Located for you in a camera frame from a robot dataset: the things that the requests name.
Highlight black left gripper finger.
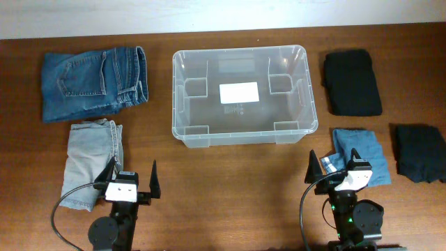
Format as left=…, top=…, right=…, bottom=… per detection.
left=149, top=160, right=161, bottom=199
left=94, top=157, right=116, bottom=183

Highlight blue denim garment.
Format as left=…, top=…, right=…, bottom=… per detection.
left=321, top=129, right=391, bottom=187

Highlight black garment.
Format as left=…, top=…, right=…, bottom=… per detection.
left=323, top=49, right=383, bottom=116

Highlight dark navy garment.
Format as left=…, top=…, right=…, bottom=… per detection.
left=396, top=125, right=445, bottom=183

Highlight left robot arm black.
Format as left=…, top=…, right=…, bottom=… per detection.
left=88, top=159, right=161, bottom=250

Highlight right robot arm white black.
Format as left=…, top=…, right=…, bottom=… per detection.
left=299, top=149, right=407, bottom=251

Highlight clear plastic storage container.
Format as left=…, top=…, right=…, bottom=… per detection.
left=171, top=45, right=318, bottom=149

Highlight white label in container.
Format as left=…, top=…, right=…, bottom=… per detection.
left=219, top=82, right=260, bottom=104

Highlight light grey folded jeans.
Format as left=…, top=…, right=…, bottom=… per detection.
left=61, top=119, right=123, bottom=195

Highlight dark blue folded jeans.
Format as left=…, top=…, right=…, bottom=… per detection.
left=41, top=46, right=149, bottom=123

